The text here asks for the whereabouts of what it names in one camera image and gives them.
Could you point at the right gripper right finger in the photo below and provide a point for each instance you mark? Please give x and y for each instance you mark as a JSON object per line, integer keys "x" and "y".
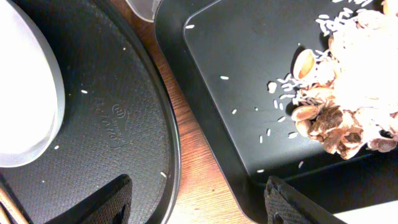
{"x": 286, "y": 205}

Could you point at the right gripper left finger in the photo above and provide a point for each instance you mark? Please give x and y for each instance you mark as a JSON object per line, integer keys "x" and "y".
{"x": 109, "y": 204}

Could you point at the wooden chopstick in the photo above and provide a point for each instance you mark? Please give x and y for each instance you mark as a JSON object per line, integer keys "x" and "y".
{"x": 12, "y": 208}

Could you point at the brown food scraps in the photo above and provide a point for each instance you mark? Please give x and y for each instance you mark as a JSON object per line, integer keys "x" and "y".
{"x": 345, "y": 97}

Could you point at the grey round plate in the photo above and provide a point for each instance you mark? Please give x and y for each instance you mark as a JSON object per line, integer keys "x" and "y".
{"x": 32, "y": 89}

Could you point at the round black tray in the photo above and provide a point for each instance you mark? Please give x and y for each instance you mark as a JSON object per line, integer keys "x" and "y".
{"x": 118, "y": 118}

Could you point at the black rectangular tray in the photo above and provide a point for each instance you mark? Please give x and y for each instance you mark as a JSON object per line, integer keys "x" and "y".
{"x": 223, "y": 54}

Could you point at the clear plastic bin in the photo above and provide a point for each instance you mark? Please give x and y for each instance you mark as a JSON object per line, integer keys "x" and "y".
{"x": 144, "y": 9}

